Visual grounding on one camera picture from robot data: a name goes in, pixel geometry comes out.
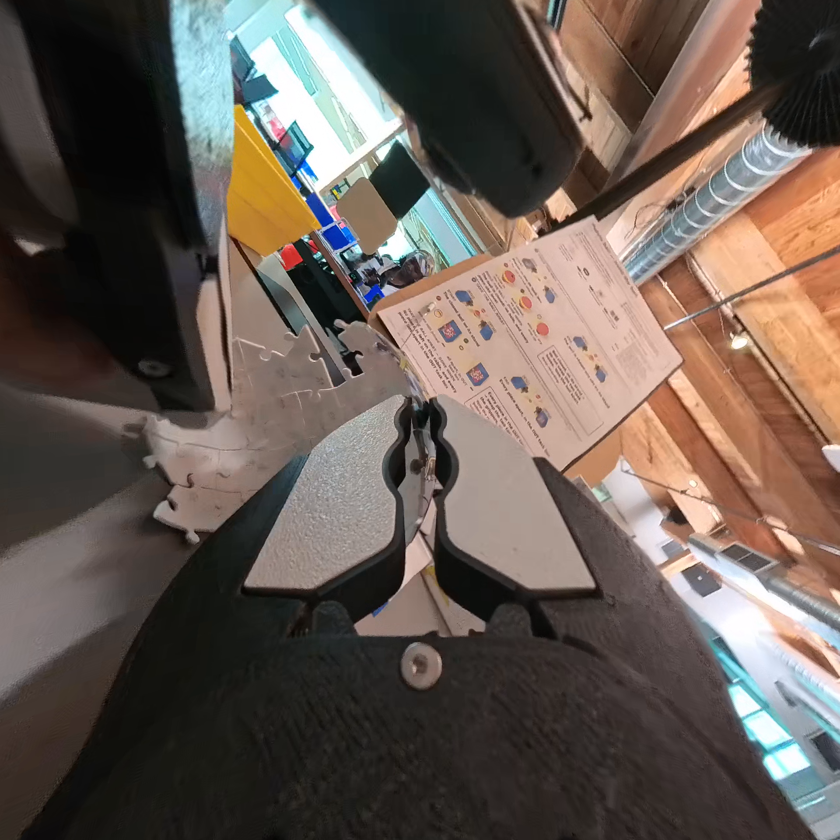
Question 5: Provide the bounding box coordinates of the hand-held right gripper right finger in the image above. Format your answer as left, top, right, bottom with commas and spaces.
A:
430, 394, 599, 622

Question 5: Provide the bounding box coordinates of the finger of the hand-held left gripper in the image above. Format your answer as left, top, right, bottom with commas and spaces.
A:
196, 230, 236, 421

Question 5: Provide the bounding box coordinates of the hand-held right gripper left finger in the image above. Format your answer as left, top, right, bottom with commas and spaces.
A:
243, 395, 413, 621

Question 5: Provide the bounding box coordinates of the partly built puzzle ball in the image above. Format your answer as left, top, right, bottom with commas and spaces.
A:
123, 319, 431, 546

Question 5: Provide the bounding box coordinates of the white folded instruction leaflet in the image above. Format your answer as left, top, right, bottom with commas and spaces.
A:
354, 545, 488, 637

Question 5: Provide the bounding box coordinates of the yellow plastic bin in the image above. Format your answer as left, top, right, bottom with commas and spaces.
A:
226, 105, 324, 258

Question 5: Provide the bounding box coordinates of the blue storage bin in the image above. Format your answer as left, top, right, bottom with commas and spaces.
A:
304, 196, 360, 255

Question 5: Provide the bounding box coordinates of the small wooden background board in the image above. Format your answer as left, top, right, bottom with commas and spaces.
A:
335, 177, 400, 255

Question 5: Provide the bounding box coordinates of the printed instruction sheet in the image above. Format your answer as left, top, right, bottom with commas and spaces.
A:
377, 217, 685, 471

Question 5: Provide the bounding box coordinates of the black background panel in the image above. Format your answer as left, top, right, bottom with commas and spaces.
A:
369, 141, 432, 222

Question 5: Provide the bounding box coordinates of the black overhead pole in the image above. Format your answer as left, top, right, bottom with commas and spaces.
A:
570, 84, 788, 225

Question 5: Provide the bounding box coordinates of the black ribbed round fixture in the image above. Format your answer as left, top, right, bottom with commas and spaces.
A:
747, 0, 840, 148

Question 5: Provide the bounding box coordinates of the black desk cable flap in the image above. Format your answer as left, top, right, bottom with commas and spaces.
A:
252, 259, 315, 330

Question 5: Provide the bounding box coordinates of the silver ventilation duct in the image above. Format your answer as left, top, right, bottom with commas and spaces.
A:
620, 125, 816, 287

